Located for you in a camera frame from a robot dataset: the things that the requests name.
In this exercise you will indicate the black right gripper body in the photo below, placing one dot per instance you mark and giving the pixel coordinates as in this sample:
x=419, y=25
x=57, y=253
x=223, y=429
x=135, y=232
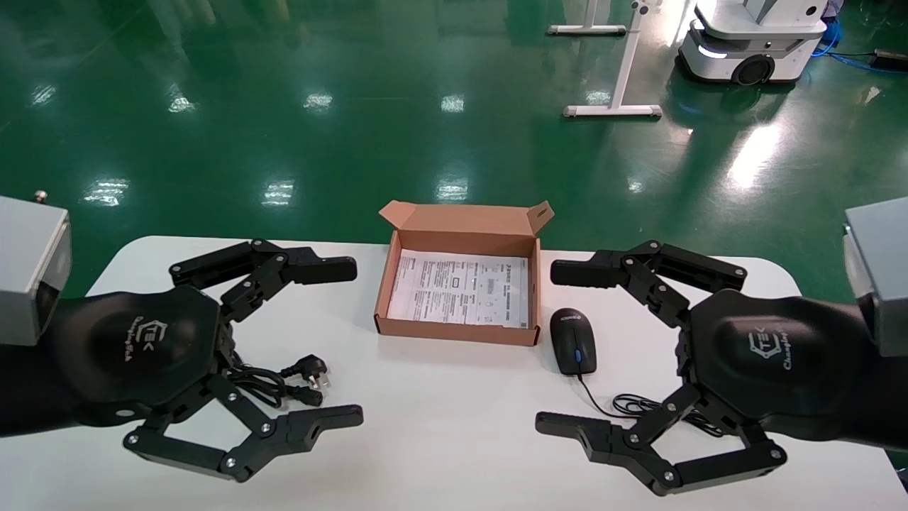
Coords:
x=773, y=355

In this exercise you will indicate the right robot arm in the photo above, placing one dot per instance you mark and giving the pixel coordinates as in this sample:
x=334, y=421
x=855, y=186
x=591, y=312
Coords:
x=890, y=397

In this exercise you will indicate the printed white paper sheet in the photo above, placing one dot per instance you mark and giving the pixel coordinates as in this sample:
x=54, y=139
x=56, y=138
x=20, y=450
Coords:
x=454, y=287

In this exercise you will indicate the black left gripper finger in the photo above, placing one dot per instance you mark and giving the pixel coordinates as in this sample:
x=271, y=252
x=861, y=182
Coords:
x=284, y=266
x=298, y=426

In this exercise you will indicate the black power adapter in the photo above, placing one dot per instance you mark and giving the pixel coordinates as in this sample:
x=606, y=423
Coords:
x=892, y=59

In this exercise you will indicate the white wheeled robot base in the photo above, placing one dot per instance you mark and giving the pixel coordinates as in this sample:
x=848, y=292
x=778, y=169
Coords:
x=752, y=35

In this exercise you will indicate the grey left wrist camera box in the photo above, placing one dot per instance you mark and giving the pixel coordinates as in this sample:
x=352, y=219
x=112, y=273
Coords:
x=25, y=270

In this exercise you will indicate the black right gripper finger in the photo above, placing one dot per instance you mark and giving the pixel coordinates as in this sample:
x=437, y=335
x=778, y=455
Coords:
x=603, y=271
x=603, y=440

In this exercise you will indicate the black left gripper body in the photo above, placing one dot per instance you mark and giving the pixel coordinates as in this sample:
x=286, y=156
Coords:
x=135, y=348

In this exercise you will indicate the open brown cardboard box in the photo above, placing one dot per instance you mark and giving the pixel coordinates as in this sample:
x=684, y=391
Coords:
x=461, y=227

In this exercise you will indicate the white table leg stand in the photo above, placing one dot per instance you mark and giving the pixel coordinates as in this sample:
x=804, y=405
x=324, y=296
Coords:
x=613, y=111
x=585, y=30

